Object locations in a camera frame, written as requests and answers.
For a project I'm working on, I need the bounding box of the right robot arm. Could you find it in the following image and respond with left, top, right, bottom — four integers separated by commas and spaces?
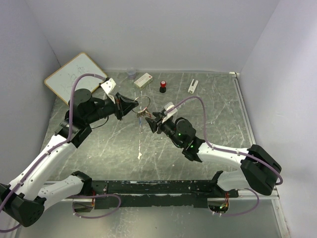
146, 112, 282, 197

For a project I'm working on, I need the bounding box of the white corner bracket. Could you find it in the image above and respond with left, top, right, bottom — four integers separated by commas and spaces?
229, 71, 240, 77

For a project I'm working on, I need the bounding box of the aluminium table edge rail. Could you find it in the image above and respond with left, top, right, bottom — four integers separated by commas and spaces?
232, 74, 290, 238

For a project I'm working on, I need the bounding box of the red black stamp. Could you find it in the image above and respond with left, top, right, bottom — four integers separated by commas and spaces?
159, 80, 166, 93

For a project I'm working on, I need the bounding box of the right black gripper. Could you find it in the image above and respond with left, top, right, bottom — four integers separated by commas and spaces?
146, 112, 184, 148

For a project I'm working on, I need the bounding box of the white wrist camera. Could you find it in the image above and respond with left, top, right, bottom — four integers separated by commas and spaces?
100, 77, 116, 95
162, 102, 177, 123

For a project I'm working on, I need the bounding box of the white plastic clip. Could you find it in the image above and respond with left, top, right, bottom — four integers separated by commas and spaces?
188, 79, 199, 94

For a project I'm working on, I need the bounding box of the small whiteboard wooden frame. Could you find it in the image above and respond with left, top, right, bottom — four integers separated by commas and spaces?
44, 52, 107, 104

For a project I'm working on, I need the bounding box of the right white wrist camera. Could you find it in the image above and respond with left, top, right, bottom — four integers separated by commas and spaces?
162, 102, 177, 123

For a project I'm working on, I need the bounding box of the silver keys bunch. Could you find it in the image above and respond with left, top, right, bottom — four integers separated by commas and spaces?
137, 107, 152, 118

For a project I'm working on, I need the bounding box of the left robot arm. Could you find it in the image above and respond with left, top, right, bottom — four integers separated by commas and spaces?
0, 89, 139, 227

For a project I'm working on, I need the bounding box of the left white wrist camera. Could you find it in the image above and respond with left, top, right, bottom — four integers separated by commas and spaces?
100, 77, 116, 95

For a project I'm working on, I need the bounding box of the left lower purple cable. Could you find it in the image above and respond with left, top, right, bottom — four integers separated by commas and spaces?
66, 193, 122, 219

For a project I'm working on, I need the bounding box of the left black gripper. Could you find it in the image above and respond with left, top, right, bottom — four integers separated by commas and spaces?
85, 91, 139, 124

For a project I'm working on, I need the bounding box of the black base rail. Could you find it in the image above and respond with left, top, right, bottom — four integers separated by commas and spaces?
78, 179, 238, 208

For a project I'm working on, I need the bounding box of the white cardboard box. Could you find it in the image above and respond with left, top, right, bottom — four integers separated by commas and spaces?
134, 73, 153, 90

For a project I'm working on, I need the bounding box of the clear plastic cup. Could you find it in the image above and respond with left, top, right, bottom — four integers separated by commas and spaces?
126, 67, 136, 80

